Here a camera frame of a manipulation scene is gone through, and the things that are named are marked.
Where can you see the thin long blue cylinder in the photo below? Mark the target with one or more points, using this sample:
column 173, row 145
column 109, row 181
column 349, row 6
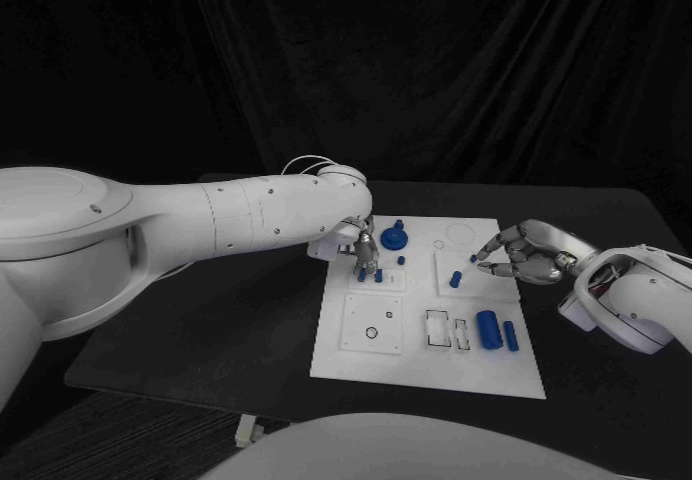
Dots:
column 510, row 336

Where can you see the white task board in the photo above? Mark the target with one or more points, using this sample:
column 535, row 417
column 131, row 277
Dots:
column 432, row 360

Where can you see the large blue cylinder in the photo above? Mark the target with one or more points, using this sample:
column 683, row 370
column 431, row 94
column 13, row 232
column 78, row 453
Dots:
column 489, row 330

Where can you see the blue short cylinder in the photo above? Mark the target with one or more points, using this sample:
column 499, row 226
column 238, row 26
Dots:
column 455, row 279

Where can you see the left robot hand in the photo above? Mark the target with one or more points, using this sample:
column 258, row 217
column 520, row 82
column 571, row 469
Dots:
column 366, row 249

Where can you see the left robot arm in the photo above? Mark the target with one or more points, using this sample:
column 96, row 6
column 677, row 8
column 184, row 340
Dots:
column 177, row 219

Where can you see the blue gear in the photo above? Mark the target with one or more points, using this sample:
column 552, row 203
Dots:
column 395, row 237

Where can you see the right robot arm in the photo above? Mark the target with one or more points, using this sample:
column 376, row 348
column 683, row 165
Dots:
column 630, row 296

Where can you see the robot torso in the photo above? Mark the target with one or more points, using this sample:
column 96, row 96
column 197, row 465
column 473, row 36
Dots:
column 411, row 450

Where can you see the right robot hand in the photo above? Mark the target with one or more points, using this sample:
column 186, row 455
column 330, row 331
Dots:
column 535, row 249

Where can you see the white table leg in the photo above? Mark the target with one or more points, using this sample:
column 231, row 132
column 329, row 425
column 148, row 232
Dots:
column 243, row 431

